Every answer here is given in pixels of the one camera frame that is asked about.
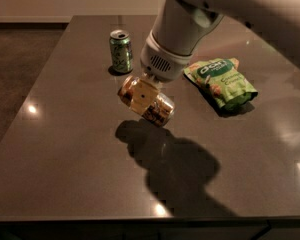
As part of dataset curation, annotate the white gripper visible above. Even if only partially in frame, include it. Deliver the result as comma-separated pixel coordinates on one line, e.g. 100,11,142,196
130,32,191,115

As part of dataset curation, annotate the orange soda can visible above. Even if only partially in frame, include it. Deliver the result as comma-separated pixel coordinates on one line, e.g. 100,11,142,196
118,76,175,127

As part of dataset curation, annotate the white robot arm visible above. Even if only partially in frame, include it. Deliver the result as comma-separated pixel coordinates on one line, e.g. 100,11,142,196
131,0,300,114

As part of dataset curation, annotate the green soda can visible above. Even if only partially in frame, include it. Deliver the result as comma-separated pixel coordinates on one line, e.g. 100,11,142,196
109,29,133,74

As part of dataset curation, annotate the green snack bag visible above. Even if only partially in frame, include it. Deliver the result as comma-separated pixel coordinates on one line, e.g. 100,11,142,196
184,58,258,111

